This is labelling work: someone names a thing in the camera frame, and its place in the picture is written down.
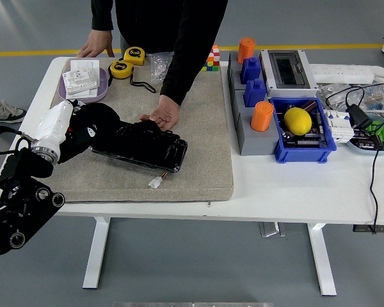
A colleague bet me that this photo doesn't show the person's left hand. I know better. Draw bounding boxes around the person's left hand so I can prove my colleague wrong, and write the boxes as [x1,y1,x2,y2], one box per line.
[139,95,181,131]

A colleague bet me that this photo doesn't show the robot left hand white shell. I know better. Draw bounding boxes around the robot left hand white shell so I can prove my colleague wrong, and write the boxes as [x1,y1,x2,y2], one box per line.
[35,98,99,164]

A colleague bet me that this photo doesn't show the person's right hand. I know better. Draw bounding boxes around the person's right hand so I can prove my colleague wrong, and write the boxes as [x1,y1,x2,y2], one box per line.
[77,29,115,59]

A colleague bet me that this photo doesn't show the glossy black panel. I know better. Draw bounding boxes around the glossy black panel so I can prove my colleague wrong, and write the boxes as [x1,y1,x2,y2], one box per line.
[91,120,189,175]

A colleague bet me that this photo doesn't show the white socket module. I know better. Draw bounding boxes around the white socket module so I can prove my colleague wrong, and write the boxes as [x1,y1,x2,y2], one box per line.
[62,68,99,95]

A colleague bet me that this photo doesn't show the grey-brown mat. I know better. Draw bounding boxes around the grey-brown mat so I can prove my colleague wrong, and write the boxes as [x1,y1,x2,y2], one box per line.
[47,56,236,205]

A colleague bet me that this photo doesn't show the clear plastic bag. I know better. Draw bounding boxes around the clear plastic bag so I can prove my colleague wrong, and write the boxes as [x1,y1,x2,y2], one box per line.
[146,52,174,86]

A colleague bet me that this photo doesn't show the bystander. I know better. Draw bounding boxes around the bystander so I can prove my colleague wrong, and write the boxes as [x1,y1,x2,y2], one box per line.
[0,81,28,173]

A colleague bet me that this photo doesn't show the purple oval tray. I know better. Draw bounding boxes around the purple oval tray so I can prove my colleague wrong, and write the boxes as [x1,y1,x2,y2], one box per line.
[58,67,110,106]

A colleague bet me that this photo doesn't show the person's torso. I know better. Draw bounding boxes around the person's torso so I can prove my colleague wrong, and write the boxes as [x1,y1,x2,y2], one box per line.
[114,0,218,54]

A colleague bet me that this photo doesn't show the colourful puzzle cube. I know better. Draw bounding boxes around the colourful puzzle cube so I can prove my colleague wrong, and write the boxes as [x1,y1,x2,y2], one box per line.
[200,44,221,73]

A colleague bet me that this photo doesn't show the grey block holder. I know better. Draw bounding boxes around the grey block holder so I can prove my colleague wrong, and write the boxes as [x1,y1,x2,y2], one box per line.
[227,50,269,92]
[232,89,281,157]

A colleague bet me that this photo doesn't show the blue block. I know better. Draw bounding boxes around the blue block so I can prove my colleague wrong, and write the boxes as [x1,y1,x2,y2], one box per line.
[241,56,263,86]
[244,78,268,108]

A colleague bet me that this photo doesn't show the orange cylinder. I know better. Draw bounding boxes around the orange cylinder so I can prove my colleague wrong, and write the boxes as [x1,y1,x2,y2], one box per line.
[250,101,275,132]
[237,37,257,65]

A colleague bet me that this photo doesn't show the yellow lemon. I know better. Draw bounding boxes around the yellow lemon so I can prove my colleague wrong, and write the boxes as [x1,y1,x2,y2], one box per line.
[284,107,313,135]

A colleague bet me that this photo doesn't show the white table leg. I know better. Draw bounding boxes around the white table leg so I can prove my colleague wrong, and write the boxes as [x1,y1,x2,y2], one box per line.
[307,223,337,297]
[82,216,112,290]

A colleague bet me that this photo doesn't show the blue plastic bin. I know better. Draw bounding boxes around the blue plastic bin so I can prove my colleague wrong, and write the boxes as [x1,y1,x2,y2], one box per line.
[268,97,337,164]

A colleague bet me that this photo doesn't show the brown cylinder capacitor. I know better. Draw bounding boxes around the brown cylinder capacitor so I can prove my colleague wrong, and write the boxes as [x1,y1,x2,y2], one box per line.
[300,99,318,113]

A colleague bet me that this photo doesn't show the black electronic module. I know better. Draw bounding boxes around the black electronic module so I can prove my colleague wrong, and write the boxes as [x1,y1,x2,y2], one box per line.
[283,132,327,148]

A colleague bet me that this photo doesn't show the metal floor plate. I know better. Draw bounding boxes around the metal floor plate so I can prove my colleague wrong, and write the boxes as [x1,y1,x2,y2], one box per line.
[259,221,286,238]

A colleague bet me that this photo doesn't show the clear bag of metal parts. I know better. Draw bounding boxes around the clear bag of metal parts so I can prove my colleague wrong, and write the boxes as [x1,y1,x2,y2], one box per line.
[316,83,365,111]

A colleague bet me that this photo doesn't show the white circuit breaker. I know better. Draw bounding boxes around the white circuit breaker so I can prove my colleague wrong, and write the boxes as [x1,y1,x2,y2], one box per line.
[323,108,356,144]

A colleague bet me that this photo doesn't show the white power strip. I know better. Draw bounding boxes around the white power strip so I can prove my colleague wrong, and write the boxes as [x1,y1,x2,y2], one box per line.
[308,63,376,84]

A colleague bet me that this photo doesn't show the black power adapter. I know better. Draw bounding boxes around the black power adapter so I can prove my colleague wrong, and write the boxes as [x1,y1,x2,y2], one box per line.
[345,104,374,130]

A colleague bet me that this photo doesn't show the black relay module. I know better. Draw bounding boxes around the black relay module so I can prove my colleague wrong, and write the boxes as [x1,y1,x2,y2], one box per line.
[351,129,383,151]

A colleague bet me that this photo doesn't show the light blue dish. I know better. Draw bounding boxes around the light blue dish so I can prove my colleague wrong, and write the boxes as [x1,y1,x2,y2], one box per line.
[346,112,384,157]

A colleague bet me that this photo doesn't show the clear bag of blue parts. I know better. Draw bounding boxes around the clear bag of blue parts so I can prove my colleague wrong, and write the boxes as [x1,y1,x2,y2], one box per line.
[363,86,384,111]

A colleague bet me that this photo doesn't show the flat white switch plate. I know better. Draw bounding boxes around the flat white switch plate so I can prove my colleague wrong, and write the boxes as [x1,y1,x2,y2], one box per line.
[69,59,100,73]

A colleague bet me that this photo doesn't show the yellow tape measure black strap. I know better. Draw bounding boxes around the yellow tape measure black strap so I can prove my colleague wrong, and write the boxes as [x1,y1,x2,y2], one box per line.
[107,59,157,94]

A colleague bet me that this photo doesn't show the white switch plate with print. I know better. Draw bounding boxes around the white switch plate with print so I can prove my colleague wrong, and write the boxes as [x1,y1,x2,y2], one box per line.
[65,88,99,100]

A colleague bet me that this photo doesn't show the white wire connector plug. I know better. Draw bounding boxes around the white wire connector plug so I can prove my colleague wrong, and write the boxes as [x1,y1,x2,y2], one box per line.
[148,171,169,189]

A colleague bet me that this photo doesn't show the grey electrical enclosure box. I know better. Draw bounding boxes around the grey electrical enclosure box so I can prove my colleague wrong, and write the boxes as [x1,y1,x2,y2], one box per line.
[259,49,319,99]

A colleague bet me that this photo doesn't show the black power cable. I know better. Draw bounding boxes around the black power cable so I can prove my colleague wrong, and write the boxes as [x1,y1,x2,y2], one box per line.
[325,83,384,235]

